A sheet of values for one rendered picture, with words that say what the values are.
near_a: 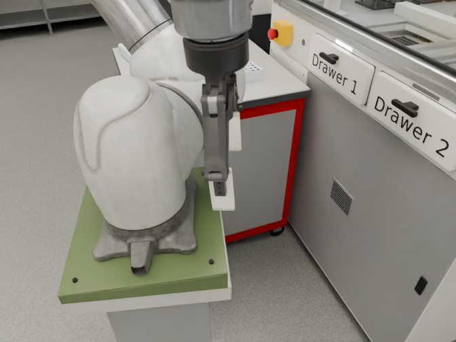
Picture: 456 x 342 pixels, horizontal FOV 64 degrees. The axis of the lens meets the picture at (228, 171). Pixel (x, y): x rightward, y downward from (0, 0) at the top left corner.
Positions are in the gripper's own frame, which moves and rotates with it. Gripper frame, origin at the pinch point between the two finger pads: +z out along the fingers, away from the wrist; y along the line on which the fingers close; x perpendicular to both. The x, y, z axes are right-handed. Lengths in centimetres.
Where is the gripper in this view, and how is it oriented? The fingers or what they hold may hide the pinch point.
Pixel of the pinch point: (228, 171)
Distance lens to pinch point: 54.1
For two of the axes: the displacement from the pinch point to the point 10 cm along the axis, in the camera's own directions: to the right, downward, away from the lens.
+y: 0.9, -6.3, 7.7
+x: -9.9, 0.0, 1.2
